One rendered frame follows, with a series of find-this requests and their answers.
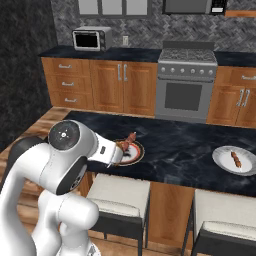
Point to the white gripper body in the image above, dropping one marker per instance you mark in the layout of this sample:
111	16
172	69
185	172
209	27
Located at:
116	154

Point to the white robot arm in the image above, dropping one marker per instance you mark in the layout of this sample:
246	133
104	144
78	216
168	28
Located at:
40	166

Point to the dark rimmed plate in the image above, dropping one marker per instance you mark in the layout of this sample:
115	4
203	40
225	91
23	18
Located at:
136	154

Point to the dark marble dining counter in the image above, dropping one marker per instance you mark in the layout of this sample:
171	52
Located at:
180	146

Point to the white plate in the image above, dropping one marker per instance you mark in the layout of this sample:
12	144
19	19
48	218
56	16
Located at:
222	160

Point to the brown meat kebab skewer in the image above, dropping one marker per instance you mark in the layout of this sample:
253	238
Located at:
236	159
129	140

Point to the white cushioned dark stool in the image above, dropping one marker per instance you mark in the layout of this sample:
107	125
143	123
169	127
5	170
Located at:
226	213
116	195

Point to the wooden base cupboards with drawers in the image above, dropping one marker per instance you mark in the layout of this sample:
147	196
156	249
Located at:
106	83

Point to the silver stove with oven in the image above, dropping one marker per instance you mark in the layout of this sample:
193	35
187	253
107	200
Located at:
185	86

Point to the silver toaster oven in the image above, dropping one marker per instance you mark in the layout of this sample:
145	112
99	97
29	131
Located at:
91	39

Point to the silver microwave oven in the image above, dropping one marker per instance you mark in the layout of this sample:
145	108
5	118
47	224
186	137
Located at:
190	6

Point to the white wall outlet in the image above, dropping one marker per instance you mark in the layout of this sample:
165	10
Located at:
125	40

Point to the grey glass wall cupboards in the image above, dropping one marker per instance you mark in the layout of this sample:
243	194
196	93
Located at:
113	7

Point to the wooden wall cupboard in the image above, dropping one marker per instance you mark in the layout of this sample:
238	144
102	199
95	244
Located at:
240	13

